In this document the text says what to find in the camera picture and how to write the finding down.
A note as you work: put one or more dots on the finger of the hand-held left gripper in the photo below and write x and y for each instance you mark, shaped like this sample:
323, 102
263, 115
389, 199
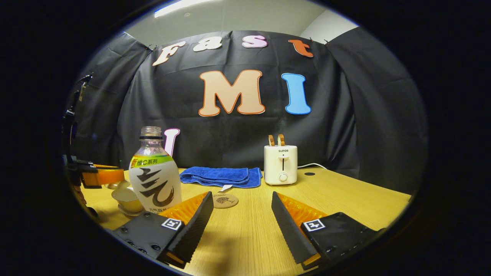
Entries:
107, 176

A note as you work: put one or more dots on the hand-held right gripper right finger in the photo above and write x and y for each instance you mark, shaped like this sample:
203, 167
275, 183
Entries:
289, 230

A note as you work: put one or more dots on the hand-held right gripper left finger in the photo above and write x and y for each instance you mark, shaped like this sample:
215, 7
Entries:
195, 230

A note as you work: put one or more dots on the white teacup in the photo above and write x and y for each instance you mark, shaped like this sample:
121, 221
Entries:
126, 199

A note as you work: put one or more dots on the round cork coaster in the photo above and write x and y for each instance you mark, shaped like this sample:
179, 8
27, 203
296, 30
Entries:
226, 201

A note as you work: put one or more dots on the labelled plastic water bottle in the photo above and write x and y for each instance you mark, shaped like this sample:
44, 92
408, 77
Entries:
155, 180

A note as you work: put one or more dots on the white saucer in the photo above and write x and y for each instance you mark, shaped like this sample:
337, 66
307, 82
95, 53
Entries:
132, 213

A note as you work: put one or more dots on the blue folded towel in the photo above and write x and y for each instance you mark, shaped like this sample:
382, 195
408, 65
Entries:
218, 176

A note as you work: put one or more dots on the white toaster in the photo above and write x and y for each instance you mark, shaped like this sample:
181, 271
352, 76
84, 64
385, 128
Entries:
280, 165

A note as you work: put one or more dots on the toast slice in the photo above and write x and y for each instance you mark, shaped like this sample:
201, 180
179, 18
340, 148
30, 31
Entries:
271, 140
281, 140

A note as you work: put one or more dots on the black backdrop cloth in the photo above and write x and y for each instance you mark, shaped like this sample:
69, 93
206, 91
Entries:
345, 115

